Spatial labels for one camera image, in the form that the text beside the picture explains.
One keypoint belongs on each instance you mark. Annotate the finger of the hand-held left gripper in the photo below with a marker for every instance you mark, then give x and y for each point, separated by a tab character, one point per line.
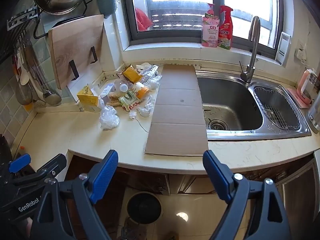
20	161
51	166

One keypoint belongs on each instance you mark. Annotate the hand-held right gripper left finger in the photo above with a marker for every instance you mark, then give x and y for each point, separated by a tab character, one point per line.
105	175

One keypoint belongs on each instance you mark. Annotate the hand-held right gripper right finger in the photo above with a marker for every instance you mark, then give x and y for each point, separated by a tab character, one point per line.
217	175

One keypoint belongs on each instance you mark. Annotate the black round trash bin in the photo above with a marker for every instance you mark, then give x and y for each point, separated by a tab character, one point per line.
143	207

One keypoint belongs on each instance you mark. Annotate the clear plastic wrap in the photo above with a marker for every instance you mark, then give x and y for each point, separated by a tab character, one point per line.
147	108
108	120
155	82

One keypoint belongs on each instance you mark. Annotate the orange and white paper cup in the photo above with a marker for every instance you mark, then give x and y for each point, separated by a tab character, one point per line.
140	91

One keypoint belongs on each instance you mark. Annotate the black gas stove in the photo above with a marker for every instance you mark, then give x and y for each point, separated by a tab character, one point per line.
5	147

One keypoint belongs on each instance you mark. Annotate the steel skimmer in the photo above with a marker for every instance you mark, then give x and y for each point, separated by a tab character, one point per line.
23	95

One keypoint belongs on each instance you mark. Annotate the steel ladle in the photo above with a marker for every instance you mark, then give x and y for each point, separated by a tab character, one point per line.
51	96

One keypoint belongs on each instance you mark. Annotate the brown food scrap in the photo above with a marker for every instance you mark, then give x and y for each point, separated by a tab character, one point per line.
113	101

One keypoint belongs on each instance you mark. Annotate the yellow carton box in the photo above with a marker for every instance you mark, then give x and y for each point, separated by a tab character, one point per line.
87	100

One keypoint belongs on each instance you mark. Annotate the green and red packet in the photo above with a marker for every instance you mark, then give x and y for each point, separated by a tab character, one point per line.
128	101

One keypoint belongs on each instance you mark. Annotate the stainless steel sink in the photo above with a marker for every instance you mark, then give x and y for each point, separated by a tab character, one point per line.
225	97

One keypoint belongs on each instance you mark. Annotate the brown cardboard sheet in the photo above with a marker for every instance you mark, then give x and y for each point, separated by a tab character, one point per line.
177	105

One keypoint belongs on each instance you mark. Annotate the orange snack bag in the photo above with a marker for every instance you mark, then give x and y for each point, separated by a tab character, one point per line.
131	75

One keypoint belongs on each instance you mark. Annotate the steel kettle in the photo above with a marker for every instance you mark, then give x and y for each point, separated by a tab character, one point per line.
314	116

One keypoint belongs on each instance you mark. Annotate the pink plastic container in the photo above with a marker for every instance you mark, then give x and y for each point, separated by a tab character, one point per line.
303	87

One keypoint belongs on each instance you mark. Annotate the wooden cutting board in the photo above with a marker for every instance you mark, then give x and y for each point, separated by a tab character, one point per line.
75	42

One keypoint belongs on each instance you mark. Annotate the steel faucet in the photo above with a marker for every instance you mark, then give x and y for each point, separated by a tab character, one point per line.
253	42

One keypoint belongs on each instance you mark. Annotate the white plastic slicer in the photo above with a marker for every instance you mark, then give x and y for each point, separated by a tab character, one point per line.
282	50

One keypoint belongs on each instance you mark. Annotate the pink detergent pouch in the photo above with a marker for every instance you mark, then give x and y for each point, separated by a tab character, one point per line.
210	32

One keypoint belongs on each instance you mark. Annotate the red spray bottle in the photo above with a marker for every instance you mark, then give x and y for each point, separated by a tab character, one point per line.
225	32

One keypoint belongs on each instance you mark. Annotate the red cloth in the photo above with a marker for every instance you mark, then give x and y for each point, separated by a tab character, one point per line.
143	20

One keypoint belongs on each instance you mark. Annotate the grey-blue utensil holder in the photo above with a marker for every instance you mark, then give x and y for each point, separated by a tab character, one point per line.
107	5

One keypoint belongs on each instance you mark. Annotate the metal hook rail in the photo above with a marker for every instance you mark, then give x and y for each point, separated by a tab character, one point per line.
22	17

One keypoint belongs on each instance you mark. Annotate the dark window frame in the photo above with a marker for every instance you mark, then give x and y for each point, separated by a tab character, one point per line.
175	33

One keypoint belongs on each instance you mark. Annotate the white wall socket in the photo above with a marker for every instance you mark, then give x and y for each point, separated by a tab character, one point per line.
300	53

